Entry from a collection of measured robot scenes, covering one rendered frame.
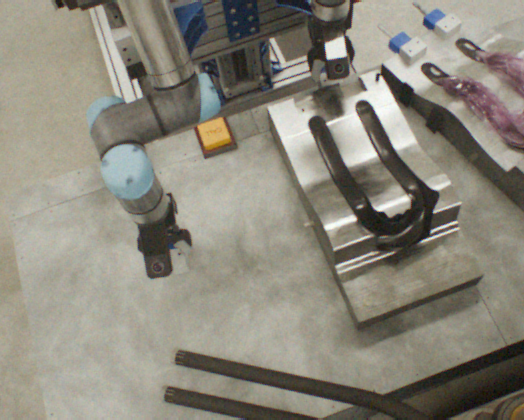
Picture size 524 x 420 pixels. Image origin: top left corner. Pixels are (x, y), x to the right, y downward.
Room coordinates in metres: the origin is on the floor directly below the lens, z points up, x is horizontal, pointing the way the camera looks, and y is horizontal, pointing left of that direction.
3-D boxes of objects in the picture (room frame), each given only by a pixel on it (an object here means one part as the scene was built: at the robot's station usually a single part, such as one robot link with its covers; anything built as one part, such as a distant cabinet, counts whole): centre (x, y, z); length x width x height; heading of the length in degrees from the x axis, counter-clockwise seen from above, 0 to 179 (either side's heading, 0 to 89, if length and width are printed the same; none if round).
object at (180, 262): (0.51, 0.19, 0.83); 0.13 x 0.05 x 0.05; 0
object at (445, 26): (0.93, -0.49, 0.86); 0.13 x 0.05 x 0.05; 27
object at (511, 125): (0.67, -0.56, 0.90); 0.26 x 0.18 x 0.08; 27
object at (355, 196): (0.54, -0.24, 0.92); 0.35 x 0.16 x 0.09; 10
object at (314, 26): (0.86, -0.22, 0.99); 0.09 x 0.08 x 0.12; 1
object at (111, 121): (0.59, 0.20, 1.14); 0.11 x 0.11 x 0.08; 13
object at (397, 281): (0.53, -0.23, 0.87); 0.50 x 0.26 x 0.14; 10
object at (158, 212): (0.49, 0.19, 1.07); 0.08 x 0.08 x 0.05
